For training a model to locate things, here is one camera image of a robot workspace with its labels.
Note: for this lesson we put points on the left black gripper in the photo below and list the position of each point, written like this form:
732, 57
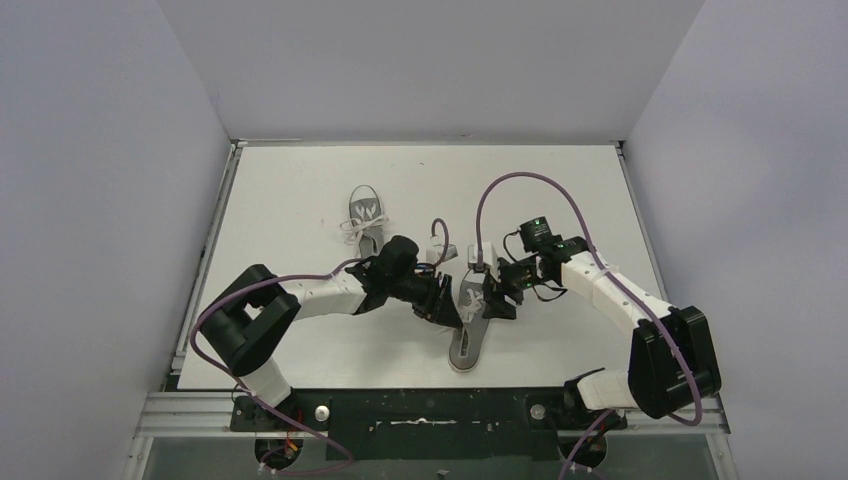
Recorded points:
431, 299

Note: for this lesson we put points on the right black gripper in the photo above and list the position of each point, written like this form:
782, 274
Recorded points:
497, 304

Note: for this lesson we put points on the grey canvas sneaker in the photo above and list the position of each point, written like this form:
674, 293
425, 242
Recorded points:
364, 229
467, 342

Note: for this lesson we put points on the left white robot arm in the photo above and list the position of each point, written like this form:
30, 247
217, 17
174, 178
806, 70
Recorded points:
246, 323

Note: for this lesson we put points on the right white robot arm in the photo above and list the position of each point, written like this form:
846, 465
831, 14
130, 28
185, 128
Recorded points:
672, 361

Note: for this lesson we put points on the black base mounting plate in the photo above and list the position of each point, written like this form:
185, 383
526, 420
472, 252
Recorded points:
539, 423

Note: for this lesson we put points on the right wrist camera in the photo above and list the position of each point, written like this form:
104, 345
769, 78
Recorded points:
482, 258

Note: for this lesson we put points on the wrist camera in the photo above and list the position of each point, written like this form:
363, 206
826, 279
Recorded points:
439, 253
482, 258

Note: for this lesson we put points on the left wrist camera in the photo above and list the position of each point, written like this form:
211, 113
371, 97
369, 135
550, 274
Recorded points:
439, 253

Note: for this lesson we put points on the aluminium frame rail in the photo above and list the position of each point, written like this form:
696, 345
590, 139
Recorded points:
208, 415

